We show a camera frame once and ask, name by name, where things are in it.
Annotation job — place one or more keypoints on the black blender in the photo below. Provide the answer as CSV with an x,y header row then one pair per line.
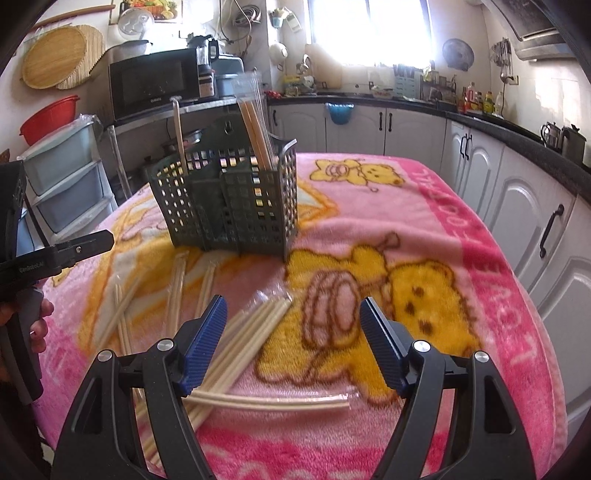
x,y
205,69

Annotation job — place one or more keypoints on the blue hanging bin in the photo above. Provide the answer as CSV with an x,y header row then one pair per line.
x,y
339,114

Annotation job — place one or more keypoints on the pale cutting board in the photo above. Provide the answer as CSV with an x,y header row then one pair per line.
x,y
323,67

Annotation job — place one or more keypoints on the pile of chopsticks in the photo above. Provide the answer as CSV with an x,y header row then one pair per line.
x,y
277,400

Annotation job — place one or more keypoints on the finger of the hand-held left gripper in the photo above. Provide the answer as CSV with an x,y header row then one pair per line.
x,y
83,249

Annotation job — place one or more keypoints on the dark green utensil basket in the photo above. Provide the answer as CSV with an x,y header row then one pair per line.
x,y
258,221

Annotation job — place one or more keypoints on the hanging kitchen utensils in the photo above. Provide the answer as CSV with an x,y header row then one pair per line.
x,y
502,55

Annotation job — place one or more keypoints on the black microwave oven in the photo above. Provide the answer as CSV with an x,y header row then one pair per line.
x,y
147,83

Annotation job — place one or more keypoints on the steel lidded container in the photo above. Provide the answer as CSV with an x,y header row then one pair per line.
x,y
134,48

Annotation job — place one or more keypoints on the fruit wall poster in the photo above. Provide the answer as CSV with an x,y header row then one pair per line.
x,y
152,9

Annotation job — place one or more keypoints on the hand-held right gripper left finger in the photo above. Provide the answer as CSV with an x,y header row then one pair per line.
x,y
207,341

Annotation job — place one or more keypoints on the black countertop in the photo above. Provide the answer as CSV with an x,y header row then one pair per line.
x,y
508,131

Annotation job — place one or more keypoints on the grey-blue plastic box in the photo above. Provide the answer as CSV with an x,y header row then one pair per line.
x,y
228,76

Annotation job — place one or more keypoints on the pink printed blanket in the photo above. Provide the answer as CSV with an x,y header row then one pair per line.
x,y
415,221

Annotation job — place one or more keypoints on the green hanging holder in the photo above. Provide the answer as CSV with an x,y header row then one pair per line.
x,y
279,18

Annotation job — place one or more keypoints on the black dish rack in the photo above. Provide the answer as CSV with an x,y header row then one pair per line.
x,y
436,87

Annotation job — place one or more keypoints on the person's left hand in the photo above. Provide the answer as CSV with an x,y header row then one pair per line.
x,y
39,334

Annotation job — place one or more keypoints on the steel kettle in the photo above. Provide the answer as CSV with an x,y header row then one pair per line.
x,y
573,145

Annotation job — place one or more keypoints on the grey round fan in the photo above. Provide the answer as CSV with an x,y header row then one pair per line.
x,y
458,54

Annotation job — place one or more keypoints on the plastic drawer unit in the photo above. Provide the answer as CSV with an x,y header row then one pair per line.
x,y
64,180

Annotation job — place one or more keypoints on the white hanging colander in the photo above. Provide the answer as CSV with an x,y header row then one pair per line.
x,y
278,53

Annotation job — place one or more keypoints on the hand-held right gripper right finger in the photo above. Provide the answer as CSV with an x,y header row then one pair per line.
x,y
383,341

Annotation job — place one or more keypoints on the round bamboo mat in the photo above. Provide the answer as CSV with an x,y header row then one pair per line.
x,y
92,50

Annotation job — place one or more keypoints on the wall power socket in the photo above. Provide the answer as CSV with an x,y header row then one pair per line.
x,y
513,79

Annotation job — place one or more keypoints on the wooden rolling pin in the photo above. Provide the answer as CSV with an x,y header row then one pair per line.
x,y
74,15

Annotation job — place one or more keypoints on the row of condiment bottles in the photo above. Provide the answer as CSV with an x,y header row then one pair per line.
x,y
480,101

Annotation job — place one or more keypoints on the red plastic basin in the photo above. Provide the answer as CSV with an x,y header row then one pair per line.
x,y
48,117

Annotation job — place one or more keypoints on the white round lid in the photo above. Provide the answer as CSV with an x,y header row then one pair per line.
x,y
135,25

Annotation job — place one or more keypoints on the glass teapot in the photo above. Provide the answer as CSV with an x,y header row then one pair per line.
x,y
550,136

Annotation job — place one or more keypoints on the range hood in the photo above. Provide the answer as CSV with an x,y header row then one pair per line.
x,y
531,27

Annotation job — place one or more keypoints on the round bamboo board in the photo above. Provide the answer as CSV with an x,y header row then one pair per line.
x,y
53,57

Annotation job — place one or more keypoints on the steel shelf rack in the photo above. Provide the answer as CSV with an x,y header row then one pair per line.
x,y
138,122

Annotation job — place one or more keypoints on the window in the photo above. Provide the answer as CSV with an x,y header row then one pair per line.
x,y
369,32

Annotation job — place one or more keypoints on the blue knife holder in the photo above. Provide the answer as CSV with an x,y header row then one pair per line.
x,y
406,83

